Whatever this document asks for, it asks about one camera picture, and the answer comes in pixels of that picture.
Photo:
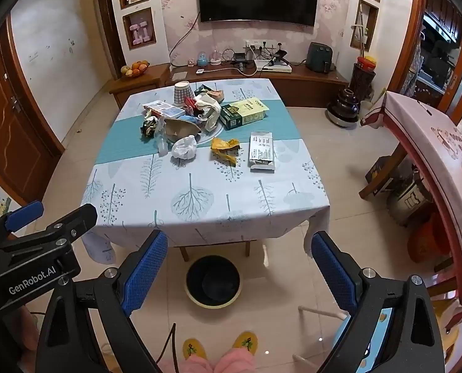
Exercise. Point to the grey checked paper cup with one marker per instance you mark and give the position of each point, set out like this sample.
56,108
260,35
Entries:
183,93

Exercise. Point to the dark tall stand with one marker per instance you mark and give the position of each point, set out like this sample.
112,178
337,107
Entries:
363,79

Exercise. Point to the red packet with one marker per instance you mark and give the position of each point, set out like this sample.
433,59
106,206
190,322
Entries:
191,103

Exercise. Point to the black adapter box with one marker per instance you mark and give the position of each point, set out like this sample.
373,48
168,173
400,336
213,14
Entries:
239,58

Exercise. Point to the brown ceramic jar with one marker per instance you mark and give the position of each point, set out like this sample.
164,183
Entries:
345,107

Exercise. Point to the cardboard box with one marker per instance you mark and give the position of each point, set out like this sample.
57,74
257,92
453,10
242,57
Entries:
378,175

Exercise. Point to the white crumpled plastic bag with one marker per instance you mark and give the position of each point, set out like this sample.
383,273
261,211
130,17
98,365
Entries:
184,147

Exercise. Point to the wooden television cabinet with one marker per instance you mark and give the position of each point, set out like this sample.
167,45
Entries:
312,81

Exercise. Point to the black hair dryer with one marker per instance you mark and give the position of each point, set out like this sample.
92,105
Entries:
279,57

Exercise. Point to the teal table runner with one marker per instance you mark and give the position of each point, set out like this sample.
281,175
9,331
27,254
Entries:
130,140

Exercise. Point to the red white flat box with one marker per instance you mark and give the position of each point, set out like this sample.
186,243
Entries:
165,109

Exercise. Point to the pink glass globe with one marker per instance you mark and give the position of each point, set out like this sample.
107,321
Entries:
215,57

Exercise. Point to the low wooden side cabinet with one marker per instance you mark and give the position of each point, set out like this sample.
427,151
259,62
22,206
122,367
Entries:
137,87

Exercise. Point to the clear plastic bag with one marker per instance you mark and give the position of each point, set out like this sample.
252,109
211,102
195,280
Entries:
161,138

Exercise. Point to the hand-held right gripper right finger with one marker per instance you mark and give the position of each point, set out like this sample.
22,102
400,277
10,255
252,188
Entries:
332,268

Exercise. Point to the white wall socket strip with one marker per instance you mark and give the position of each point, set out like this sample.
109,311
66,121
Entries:
264,43

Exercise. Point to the mop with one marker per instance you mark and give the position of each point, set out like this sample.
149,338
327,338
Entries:
358,27

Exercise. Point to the brown cardboard piece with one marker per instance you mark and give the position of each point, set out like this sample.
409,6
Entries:
182,130

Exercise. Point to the pink tablecloth side table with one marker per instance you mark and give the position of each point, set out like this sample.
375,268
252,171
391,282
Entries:
429,136

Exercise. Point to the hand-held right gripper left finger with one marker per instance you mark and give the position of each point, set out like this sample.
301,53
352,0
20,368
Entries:
145,272

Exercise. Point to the yellow-green paper wrapper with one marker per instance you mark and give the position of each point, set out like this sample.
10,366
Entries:
244,113

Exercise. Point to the black round trash bin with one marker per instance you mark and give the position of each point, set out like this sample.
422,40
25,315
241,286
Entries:
213,283

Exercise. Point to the beige crumpled bag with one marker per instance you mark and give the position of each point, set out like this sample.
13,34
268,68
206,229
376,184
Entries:
209,110

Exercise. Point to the pink fluffy pajama pants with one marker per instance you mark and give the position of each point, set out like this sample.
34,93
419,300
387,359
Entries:
223,363

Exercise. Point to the blue face mask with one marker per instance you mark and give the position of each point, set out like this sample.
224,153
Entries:
189,119

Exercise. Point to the white set-top box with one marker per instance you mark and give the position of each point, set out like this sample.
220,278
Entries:
273,67

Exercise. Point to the fruit bowl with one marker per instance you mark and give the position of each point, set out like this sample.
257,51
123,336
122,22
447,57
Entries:
134,70

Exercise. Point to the pink dumbbell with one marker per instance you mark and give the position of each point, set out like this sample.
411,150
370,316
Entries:
135,34
145,30

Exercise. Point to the white plastic container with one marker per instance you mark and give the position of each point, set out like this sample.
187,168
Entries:
365,109

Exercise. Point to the wooden dining table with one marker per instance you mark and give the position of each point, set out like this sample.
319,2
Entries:
184,251

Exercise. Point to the grey pad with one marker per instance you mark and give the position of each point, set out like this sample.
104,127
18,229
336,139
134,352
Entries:
179,76

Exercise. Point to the dark green air fryer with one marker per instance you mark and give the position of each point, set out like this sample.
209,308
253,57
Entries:
319,57

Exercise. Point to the table with leaf-print cloth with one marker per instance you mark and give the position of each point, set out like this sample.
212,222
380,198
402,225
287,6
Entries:
199,198

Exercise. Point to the steel rice cooker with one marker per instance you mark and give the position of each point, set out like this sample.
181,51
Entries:
407,200

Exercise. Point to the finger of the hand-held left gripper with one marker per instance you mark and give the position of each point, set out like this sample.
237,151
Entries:
23,216
75,219

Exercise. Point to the blue snow globe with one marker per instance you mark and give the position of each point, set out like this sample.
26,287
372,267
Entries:
203,60

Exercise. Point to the yellow crumpled wrapper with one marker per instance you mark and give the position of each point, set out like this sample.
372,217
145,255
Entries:
223,148

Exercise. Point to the yellow embroidered slipper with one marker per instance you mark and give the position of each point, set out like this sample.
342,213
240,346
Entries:
194,349
246,342

